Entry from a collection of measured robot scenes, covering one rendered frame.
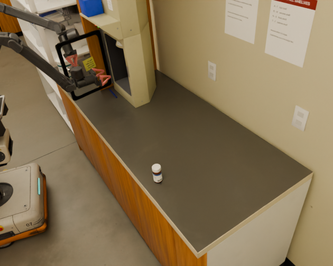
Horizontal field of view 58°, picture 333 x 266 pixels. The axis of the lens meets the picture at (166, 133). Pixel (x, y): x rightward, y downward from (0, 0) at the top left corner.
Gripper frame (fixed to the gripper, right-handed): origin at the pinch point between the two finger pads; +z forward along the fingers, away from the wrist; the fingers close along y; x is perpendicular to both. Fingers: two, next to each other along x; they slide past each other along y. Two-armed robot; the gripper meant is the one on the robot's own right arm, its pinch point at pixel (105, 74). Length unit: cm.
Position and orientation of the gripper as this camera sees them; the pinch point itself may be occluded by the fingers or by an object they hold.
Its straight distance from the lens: 198.2
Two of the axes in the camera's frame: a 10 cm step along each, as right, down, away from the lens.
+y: -5.6, -5.0, 6.6
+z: 8.3, -3.9, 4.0
